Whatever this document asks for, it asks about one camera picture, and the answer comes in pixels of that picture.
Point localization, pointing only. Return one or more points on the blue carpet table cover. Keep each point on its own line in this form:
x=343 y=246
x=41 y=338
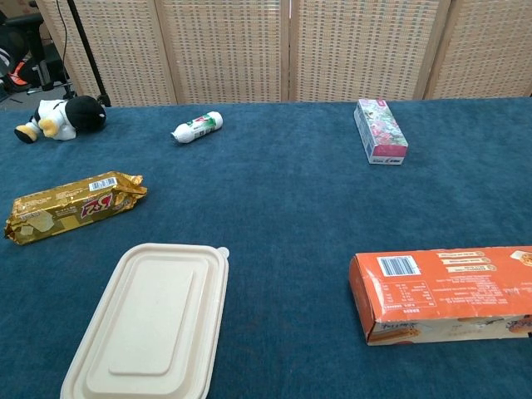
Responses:
x=291 y=199

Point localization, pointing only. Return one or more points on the floral print carton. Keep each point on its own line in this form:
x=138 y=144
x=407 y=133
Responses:
x=382 y=129

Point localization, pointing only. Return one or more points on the gold biscuit packet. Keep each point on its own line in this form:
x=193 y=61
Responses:
x=62 y=208

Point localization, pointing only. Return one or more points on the small white bottle green label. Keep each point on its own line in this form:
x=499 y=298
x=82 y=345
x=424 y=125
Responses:
x=197 y=126

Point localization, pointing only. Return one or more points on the woven folding screen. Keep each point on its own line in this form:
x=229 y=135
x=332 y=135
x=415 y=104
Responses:
x=228 y=50

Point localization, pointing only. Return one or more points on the beige lidded food container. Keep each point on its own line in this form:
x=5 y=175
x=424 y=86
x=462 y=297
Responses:
x=145 y=324

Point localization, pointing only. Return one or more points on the black office chair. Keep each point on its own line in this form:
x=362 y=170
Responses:
x=14 y=45

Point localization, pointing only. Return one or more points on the orange cardboard box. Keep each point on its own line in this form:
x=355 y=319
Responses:
x=436 y=291

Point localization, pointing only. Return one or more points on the black and white plush toy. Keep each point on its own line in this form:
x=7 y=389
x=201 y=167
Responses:
x=79 y=116

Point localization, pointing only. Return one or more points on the black tripod stand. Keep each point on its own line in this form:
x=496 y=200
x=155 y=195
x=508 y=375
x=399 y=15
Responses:
x=85 y=45

